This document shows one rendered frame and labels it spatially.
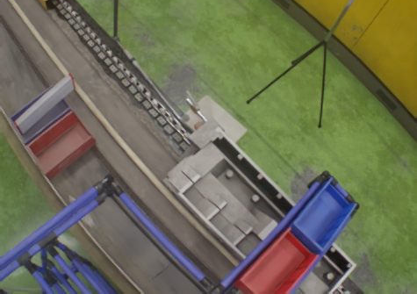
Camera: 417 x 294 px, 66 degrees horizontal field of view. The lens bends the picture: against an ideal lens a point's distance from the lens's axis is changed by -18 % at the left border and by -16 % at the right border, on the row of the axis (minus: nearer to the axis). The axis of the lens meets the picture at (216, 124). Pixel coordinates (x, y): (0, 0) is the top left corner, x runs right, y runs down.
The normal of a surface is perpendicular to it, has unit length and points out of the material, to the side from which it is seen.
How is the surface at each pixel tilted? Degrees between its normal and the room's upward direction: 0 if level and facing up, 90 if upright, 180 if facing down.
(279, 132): 0
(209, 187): 10
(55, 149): 0
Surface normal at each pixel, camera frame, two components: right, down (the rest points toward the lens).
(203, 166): 0.08, -0.33
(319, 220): 0.27, -0.49
